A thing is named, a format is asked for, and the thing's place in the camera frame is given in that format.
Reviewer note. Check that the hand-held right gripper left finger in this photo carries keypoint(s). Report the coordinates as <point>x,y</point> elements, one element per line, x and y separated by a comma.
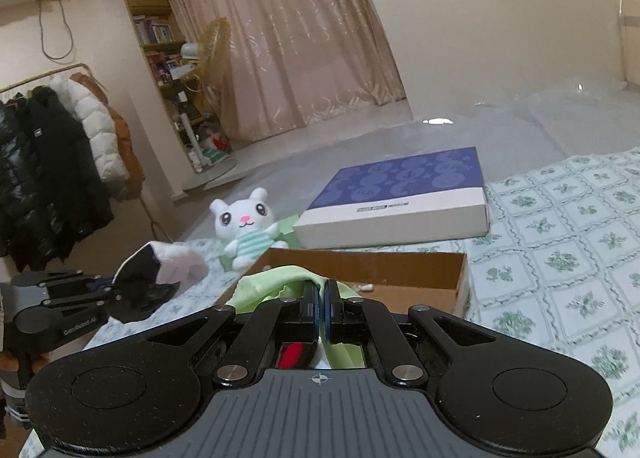
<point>312,310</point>

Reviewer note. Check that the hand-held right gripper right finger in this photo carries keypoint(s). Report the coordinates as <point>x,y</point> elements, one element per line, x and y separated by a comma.
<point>330,312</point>

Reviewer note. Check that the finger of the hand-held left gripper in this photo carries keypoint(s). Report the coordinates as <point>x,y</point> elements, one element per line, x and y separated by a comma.
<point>85,302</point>
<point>65,280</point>

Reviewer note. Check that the black pad with red dot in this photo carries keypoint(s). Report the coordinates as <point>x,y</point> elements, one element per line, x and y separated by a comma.
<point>295,355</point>

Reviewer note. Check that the light green cloth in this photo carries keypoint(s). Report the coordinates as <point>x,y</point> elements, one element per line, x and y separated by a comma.
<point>265,288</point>

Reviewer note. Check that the white cloth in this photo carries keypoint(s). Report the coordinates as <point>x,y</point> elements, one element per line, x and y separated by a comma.
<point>145,273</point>

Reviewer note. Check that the brown cardboard box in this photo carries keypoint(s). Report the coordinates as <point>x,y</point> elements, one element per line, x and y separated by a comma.
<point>400,283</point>

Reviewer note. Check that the small white object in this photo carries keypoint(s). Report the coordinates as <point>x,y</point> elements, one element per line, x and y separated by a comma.
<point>362,286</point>

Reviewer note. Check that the small green box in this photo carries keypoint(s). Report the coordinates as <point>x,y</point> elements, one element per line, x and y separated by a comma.
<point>287,228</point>

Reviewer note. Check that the glossy black puffer jacket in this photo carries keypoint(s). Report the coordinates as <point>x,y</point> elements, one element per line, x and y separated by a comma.
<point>15,177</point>

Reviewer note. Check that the white cat plush toy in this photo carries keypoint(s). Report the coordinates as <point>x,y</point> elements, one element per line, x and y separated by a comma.
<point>240,218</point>

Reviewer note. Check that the matte black jacket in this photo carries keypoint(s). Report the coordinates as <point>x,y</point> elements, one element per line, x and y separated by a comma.
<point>60,162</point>

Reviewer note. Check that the brown jacket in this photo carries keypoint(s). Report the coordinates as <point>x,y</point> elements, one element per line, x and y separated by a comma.
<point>127,152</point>

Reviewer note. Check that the white puffer jacket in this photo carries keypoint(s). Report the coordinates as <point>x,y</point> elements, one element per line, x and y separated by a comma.
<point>95,132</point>

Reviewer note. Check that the blue and white box lid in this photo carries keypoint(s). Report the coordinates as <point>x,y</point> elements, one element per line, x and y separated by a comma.
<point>400,177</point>

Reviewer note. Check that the gold metal coat rack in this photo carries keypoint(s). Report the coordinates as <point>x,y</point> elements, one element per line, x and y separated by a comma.
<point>50,74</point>

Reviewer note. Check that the green floral tablecloth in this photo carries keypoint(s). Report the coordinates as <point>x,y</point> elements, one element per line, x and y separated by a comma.
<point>550,263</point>

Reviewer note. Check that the wooden bookshelf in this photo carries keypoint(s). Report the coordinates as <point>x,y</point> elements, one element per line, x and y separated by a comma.
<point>150,32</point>

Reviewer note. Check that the standing floor fan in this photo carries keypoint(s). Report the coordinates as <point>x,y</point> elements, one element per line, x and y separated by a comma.
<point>215,52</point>

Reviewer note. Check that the beige patterned curtain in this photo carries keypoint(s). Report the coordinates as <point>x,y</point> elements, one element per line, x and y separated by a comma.
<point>300,37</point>

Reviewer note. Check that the plastic-wrapped wooden headboard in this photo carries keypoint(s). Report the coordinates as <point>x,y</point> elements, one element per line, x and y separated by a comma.
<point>631,47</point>

